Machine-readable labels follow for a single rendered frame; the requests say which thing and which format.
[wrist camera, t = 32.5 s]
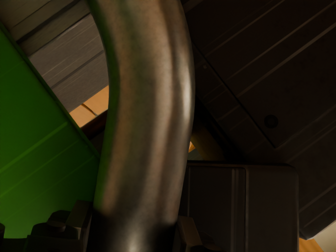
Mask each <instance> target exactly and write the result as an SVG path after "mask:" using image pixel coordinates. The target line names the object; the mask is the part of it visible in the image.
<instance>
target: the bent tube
mask: <svg viewBox="0 0 336 252"><path fill-rule="evenodd" d="M84 2H85V4H86V5H87V7H88V9H89V11H90V13H91V15H92V17H93V20H94V22H95V24H96V27H97V30H98V32H99V35H100V38H101V42H102V45H103V49H104V54H105V58H106V64H107V72H108V87H109V91H108V110H107V118H106V124H105V130H104V137H103V143H102V149H101V156H100V162H99V168H98V174H97V181H96V187H95V193H94V200H93V206H92V209H93V211H92V217H91V223H90V229H89V235H88V241H87V248H86V252H172V247H173V241H174V235H175V229H176V223H177V219H178V213H179V207H180V201H181V195H182V189H183V183H184V177H185V171H186V165H187V159H188V153H189V147H190V141H191V135H192V129H193V122H194V113H195V95H196V82H195V65H194V55H193V49H192V42H191V37H190V33H189V28H188V24H187V20H186V17H185V13H184V9H183V6H182V4H181V1H180V0H84Z"/></svg>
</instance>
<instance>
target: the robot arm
mask: <svg viewBox="0 0 336 252"><path fill-rule="evenodd" d="M92 214H93V202H91V201H84V200H78V199H77V201H76V203H75V205H74V207H73V208H72V210H71V211H67V210H58V211H55V212H53V213H52V214H51V216H50V217H49V219H48V220H47V222H43V223H38V224H35V225H34V226H33V227H32V231H31V234H30V235H27V238H4V233H5V226H4V225H3V224H2V223H0V252H86V250H87V244H88V238H89V232H90V226H91V220H92ZM171 252H228V251H226V250H223V249H221V248H220V247H219V246H216V244H215V243H214V240H213V238H212V237H211V236H210V235H209V234H207V233H206V232H204V231H197V228H196V225H195V223H194V220H193V218H192V217H187V216H181V215H178V217H177V222H176V227H175V233H174V239H173V244H172V250H171Z"/></svg>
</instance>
